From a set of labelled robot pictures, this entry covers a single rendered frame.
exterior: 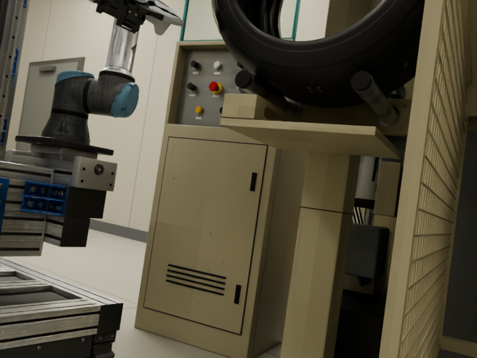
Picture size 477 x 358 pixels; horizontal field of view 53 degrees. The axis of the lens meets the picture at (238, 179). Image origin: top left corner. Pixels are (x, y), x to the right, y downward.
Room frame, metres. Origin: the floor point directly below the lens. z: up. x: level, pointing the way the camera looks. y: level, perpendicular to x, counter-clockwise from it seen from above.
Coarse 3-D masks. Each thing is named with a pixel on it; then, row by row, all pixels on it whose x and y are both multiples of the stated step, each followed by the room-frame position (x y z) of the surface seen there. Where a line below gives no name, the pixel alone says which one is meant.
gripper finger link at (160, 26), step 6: (150, 6) 1.15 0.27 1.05; (162, 12) 1.16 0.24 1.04; (150, 18) 1.17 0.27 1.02; (156, 18) 1.17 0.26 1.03; (168, 18) 1.16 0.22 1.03; (174, 18) 1.17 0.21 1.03; (156, 24) 1.18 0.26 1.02; (162, 24) 1.18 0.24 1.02; (168, 24) 1.18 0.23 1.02; (174, 24) 1.17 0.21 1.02; (180, 24) 1.18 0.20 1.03; (156, 30) 1.19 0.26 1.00; (162, 30) 1.19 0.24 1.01
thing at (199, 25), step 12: (192, 0) 2.12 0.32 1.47; (204, 0) 2.10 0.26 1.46; (288, 0) 1.91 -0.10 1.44; (300, 0) 1.90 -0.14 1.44; (192, 12) 2.12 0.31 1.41; (204, 12) 2.09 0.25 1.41; (288, 12) 1.91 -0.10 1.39; (192, 24) 2.12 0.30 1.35; (204, 24) 2.09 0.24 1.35; (288, 24) 1.91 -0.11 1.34; (180, 36) 2.13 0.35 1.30; (192, 36) 2.11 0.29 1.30; (204, 36) 2.08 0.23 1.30; (216, 36) 2.06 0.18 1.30; (288, 36) 1.90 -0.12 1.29
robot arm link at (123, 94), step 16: (112, 32) 1.54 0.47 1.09; (128, 32) 1.53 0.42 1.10; (112, 48) 1.53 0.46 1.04; (128, 48) 1.53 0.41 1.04; (112, 64) 1.52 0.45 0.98; (128, 64) 1.54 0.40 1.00; (96, 80) 1.52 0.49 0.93; (112, 80) 1.50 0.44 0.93; (128, 80) 1.53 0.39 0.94; (96, 96) 1.50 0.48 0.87; (112, 96) 1.50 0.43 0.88; (128, 96) 1.51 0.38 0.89; (96, 112) 1.54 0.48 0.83; (112, 112) 1.52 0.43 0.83; (128, 112) 1.54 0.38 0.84
